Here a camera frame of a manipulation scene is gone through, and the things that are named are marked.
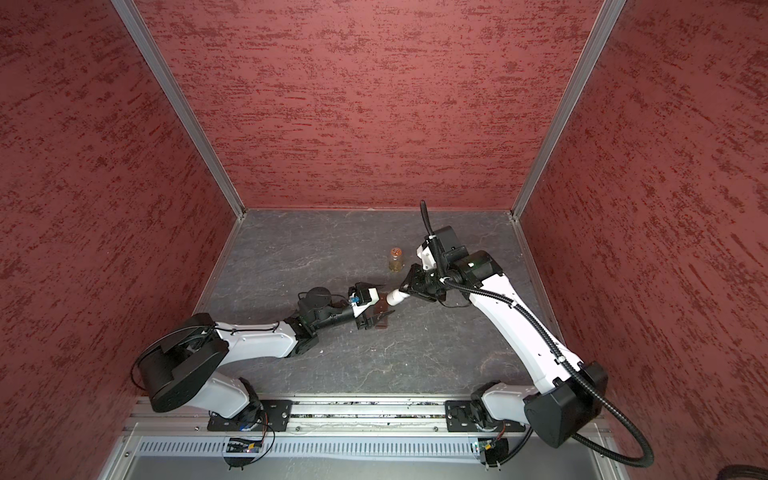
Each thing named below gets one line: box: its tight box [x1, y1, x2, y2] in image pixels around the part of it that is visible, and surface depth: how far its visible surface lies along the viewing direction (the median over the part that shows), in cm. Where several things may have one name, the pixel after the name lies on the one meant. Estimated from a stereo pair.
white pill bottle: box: [386, 288, 411, 306], surface depth 76 cm
